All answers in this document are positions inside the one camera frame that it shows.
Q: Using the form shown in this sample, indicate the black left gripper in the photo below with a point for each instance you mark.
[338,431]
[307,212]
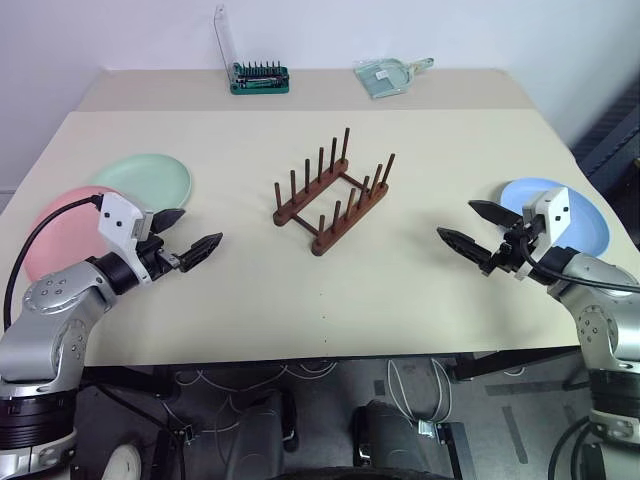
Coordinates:
[155,257]

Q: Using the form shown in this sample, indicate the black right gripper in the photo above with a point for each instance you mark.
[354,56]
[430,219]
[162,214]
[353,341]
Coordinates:
[515,247]

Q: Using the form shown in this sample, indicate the green plate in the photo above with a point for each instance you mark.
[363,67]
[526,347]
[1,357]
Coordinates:
[145,177]

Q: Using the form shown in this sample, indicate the blue plate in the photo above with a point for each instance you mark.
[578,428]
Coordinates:
[590,225]

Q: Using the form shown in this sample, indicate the red plate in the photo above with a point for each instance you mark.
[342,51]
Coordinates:
[62,235]

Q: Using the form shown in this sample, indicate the wooden dish rack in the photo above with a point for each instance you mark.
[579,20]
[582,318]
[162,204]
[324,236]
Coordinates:
[327,243]

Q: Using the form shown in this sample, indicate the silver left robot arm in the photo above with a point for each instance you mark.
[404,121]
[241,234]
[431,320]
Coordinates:
[50,295]

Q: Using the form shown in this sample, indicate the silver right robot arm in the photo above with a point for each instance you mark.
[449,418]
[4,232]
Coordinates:
[605,320]

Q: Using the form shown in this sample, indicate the green screwdriver bit case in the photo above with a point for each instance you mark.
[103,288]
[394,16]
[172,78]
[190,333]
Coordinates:
[260,85]

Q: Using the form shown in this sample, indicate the clear green dustpan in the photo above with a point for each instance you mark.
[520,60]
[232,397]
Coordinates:
[385,80]

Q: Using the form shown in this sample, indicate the dark rounded shape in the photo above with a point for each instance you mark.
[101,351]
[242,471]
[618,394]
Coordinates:
[390,440]
[265,435]

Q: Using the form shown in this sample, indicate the white round wheel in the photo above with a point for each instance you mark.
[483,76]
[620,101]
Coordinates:
[125,462]

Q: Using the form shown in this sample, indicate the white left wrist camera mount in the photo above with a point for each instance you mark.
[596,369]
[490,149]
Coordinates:
[117,217]

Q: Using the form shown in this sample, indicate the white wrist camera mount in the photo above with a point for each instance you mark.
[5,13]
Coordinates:
[117,217]
[557,215]

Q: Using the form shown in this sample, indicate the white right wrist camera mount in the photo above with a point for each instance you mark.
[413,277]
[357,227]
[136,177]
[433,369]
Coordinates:
[557,215]

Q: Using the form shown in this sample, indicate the black table frame beam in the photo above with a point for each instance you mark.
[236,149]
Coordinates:
[510,364]

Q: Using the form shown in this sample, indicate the black table frame strut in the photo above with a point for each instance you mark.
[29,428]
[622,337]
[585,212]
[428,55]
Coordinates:
[130,382]

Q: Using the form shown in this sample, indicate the small metal bracket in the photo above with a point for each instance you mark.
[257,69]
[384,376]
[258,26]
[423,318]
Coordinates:
[428,429]

